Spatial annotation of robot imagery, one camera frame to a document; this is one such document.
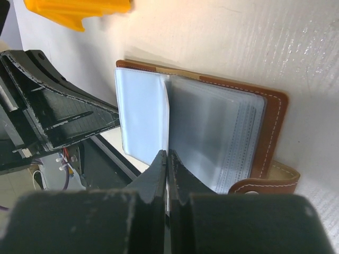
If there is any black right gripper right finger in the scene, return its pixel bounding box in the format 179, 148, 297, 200
167, 150, 334, 253

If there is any brown leather card holder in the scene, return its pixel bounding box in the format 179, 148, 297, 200
114, 60, 300, 194

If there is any yellow plastic bin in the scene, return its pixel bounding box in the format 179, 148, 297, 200
24, 0, 132, 32

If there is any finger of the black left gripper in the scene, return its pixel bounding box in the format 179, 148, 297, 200
1, 50, 120, 157

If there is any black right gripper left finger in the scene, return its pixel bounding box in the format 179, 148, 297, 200
1, 150, 167, 253

